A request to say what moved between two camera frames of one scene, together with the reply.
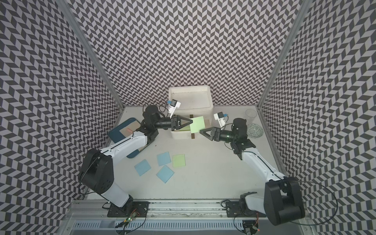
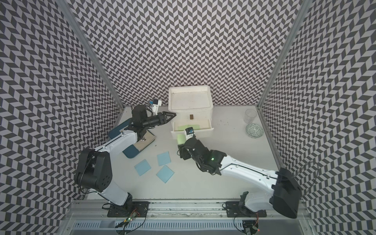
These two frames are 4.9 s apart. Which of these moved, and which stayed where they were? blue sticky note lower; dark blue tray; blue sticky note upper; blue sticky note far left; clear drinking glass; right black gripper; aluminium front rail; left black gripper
Moved: right black gripper; left black gripper
Stayed: clear drinking glass; blue sticky note lower; dark blue tray; blue sticky note far left; aluminium front rail; blue sticky note upper
